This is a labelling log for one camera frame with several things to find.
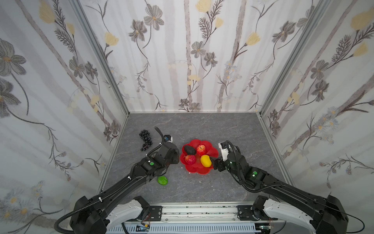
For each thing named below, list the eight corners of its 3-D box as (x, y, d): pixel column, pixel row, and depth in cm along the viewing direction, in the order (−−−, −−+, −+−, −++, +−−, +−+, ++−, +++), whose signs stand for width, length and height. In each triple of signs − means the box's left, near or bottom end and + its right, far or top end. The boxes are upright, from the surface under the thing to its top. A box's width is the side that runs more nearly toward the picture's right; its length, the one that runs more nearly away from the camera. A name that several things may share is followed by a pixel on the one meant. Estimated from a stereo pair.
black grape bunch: (142, 151, 99) (140, 147, 95) (140, 135, 108) (138, 131, 104) (153, 148, 101) (151, 144, 97) (150, 132, 109) (148, 128, 106)
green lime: (158, 185, 85) (157, 183, 82) (159, 178, 88) (158, 175, 84) (167, 185, 85) (166, 183, 82) (167, 178, 88) (167, 175, 85)
